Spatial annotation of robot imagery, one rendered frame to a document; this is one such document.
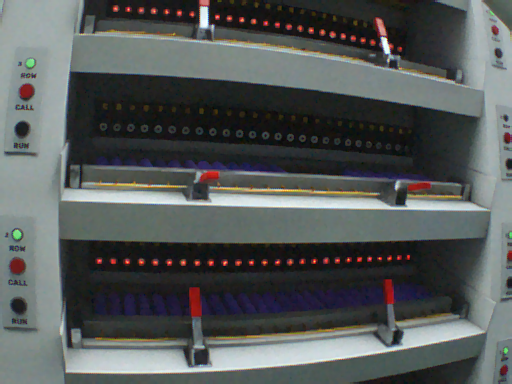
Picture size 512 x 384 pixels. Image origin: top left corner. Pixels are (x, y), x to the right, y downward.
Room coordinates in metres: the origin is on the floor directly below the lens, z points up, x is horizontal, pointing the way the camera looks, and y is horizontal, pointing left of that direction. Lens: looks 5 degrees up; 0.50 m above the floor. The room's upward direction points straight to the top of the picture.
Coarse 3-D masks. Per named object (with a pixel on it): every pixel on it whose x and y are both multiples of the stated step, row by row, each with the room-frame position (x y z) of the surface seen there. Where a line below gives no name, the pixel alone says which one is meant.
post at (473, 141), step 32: (416, 0) 0.82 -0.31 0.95; (480, 0) 0.68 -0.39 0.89; (416, 32) 0.84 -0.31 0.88; (448, 32) 0.75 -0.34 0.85; (480, 32) 0.68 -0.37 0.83; (416, 128) 0.86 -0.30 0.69; (448, 128) 0.77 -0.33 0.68; (480, 128) 0.69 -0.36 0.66; (416, 160) 0.87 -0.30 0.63; (448, 160) 0.78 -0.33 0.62; (480, 160) 0.70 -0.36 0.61; (448, 256) 0.78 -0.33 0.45; (480, 256) 0.70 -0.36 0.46; (480, 288) 0.70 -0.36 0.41; (480, 352) 0.69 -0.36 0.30
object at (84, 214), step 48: (96, 144) 0.66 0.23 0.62; (144, 144) 0.68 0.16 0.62; (192, 144) 0.70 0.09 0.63; (240, 144) 0.72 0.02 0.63; (96, 192) 0.53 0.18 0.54; (144, 192) 0.56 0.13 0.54; (480, 192) 0.70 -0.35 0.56; (144, 240) 0.53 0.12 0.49; (192, 240) 0.55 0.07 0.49; (240, 240) 0.56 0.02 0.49; (288, 240) 0.58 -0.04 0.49; (336, 240) 0.60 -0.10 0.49; (384, 240) 0.63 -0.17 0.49
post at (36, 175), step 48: (48, 0) 0.47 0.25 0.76; (0, 48) 0.46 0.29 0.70; (0, 96) 0.46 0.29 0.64; (48, 96) 0.48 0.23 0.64; (0, 144) 0.46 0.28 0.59; (48, 144) 0.48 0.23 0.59; (0, 192) 0.46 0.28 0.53; (48, 192) 0.48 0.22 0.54; (0, 240) 0.46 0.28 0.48; (48, 240) 0.48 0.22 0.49; (0, 288) 0.46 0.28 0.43; (48, 288) 0.48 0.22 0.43; (0, 336) 0.46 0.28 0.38; (48, 336) 0.48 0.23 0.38
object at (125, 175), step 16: (96, 176) 0.54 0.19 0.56; (112, 176) 0.55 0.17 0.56; (128, 176) 0.56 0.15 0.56; (144, 176) 0.56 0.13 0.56; (160, 176) 0.57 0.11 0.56; (176, 176) 0.57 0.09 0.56; (224, 176) 0.59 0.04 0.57; (240, 176) 0.60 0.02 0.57; (256, 176) 0.60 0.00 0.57; (272, 176) 0.61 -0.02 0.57; (288, 176) 0.62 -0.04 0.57; (304, 176) 0.63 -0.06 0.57; (320, 176) 0.64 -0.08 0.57; (336, 176) 0.65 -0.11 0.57; (304, 192) 0.61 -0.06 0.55; (320, 192) 0.62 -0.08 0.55; (336, 192) 0.63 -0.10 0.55; (368, 192) 0.66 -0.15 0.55; (416, 192) 0.69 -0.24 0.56; (432, 192) 0.69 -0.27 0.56; (448, 192) 0.71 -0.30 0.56
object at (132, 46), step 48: (144, 0) 0.67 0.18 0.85; (192, 0) 0.69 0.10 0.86; (240, 0) 0.71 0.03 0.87; (96, 48) 0.50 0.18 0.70; (144, 48) 0.52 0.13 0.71; (192, 48) 0.53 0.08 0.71; (240, 48) 0.55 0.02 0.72; (288, 48) 0.63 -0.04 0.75; (336, 48) 0.66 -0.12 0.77; (384, 48) 0.64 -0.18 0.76; (384, 96) 0.63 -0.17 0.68; (432, 96) 0.65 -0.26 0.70; (480, 96) 0.68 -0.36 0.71
